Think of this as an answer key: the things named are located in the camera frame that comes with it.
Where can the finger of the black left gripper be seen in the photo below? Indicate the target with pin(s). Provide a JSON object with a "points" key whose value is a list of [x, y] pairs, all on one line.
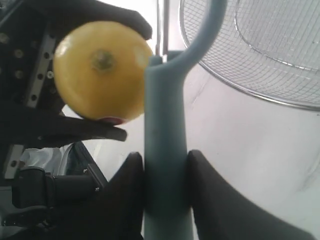
{"points": [[71, 14], [46, 129]]}

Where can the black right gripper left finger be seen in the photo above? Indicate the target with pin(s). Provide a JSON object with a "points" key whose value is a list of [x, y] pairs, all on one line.
{"points": [[115, 213]]}

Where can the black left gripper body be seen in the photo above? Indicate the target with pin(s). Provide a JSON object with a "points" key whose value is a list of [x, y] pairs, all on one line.
{"points": [[24, 23]]}

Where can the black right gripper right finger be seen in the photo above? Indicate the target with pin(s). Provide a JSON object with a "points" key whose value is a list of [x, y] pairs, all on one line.
{"points": [[222, 213]]}

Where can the teal handled vegetable peeler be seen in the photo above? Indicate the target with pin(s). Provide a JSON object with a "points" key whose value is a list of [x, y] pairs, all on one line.
{"points": [[167, 213]]}

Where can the yellow lemon with sticker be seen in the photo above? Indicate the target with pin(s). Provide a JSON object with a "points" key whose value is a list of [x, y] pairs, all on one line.
{"points": [[99, 71]]}

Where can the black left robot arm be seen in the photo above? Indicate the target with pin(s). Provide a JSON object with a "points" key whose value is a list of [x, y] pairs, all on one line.
{"points": [[41, 187]]}

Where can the oval steel mesh basket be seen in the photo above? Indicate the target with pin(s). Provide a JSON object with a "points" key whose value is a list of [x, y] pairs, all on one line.
{"points": [[270, 49]]}

